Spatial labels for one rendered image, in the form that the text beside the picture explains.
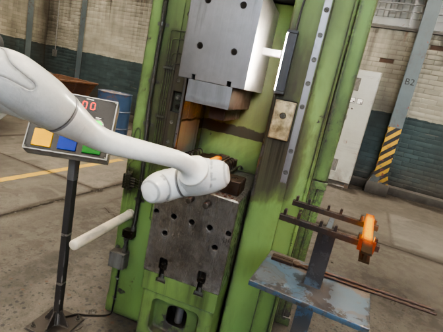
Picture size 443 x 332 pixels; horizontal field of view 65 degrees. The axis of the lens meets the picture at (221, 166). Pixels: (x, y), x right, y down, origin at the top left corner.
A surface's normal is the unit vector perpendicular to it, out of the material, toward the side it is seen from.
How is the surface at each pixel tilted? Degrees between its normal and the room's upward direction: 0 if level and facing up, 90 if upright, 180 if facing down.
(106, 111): 60
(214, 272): 90
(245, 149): 90
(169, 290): 90
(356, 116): 90
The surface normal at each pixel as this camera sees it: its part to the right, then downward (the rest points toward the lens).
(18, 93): 0.49, 0.51
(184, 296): -0.28, 0.16
